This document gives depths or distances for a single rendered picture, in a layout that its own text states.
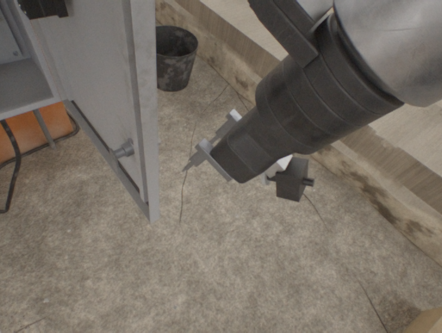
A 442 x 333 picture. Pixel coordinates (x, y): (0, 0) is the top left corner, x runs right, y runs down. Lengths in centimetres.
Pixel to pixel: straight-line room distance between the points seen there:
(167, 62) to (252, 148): 143
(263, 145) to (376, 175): 132
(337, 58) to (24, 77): 79
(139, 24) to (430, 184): 137
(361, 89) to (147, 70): 18
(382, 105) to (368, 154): 133
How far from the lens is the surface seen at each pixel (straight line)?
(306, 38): 19
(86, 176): 142
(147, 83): 29
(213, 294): 118
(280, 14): 19
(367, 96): 19
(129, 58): 30
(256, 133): 22
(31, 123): 149
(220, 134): 32
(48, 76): 74
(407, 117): 168
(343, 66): 18
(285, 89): 20
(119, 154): 44
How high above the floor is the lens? 115
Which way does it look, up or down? 53 degrees down
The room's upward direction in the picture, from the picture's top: 12 degrees clockwise
